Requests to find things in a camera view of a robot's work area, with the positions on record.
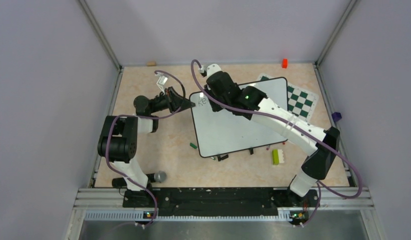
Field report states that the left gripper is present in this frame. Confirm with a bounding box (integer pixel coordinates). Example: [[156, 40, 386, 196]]
[[149, 86, 195, 114]]

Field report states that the white whiteboard black frame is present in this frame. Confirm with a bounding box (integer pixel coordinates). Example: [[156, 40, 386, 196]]
[[189, 91, 287, 158]]

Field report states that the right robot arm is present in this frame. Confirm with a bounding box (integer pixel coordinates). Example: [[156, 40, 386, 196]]
[[204, 70, 340, 206]]

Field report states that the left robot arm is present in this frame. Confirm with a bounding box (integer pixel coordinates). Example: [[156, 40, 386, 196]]
[[97, 87, 195, 207]]

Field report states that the green cap marker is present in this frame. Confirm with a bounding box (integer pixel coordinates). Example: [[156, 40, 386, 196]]
[[189, 143, 198, 149]]

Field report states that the cork stopper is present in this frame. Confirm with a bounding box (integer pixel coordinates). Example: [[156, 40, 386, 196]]
[[146, 61, 157, 67]]

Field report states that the orange block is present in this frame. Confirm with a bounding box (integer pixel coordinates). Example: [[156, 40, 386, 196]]
[[281, 58, 289, 69]]

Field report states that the microphone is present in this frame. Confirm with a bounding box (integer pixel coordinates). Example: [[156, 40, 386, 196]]
[[111, 171, 167, 191]]

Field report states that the green white chess mat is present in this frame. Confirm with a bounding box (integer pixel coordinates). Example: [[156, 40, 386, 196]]
[[250, 73, 319, 122]]

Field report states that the green lego brick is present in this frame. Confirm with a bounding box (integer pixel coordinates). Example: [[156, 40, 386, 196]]
[[271, 149, 280, 166]]

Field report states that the white lego brick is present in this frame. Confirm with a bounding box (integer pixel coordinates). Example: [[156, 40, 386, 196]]
[[278, 149, 285, 164]]

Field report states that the purple block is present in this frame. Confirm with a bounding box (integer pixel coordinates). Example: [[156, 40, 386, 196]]
[[331, 112, 343, 123]]

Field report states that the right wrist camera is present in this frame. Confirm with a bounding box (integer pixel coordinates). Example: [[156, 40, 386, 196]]
[[199, 63, 222, 78]]

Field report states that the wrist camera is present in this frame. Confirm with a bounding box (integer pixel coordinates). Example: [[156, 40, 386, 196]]
[[199, 63, 222, 78], [156, 75, 169, 93]]

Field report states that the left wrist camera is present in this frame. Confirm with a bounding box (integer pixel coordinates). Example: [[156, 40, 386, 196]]
[[156, 75, 169, 93]]

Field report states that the slotted cable duct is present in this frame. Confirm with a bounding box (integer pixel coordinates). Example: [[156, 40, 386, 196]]
[[84, 210, 292, 222]]

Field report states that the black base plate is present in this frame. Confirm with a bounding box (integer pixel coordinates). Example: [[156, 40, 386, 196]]
[[122, 187, 318, 217]]

